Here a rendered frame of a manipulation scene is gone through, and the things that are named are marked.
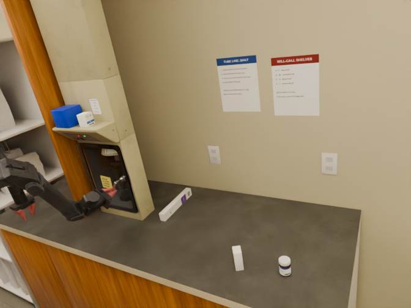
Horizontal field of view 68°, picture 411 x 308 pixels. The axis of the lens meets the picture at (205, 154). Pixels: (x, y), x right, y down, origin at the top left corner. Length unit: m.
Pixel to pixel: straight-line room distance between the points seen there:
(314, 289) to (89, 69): 1.29
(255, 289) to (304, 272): 0.20
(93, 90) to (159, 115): 0.51
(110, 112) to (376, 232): 1.42
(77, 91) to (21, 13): 0.42
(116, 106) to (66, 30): 0.38
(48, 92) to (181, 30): 0.74
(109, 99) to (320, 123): 0.98
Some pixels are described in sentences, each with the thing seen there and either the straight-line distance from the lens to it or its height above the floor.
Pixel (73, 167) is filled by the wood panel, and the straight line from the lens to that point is 1.85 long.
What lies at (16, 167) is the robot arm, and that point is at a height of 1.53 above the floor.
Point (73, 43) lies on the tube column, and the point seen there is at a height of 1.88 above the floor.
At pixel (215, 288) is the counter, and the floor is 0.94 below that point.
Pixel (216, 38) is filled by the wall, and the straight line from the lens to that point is 1.60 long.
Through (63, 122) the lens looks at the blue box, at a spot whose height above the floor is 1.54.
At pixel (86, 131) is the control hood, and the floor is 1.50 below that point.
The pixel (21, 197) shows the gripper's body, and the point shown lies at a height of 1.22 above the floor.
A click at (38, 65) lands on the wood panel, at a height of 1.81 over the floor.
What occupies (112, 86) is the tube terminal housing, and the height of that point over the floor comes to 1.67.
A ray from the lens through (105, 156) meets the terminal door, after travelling 1.66.
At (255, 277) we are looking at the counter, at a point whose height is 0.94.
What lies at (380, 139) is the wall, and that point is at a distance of 1.53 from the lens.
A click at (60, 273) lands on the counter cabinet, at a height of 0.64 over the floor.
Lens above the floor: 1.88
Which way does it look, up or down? 23 degrees down
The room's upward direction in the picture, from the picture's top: 9 degrees counter-clockwise
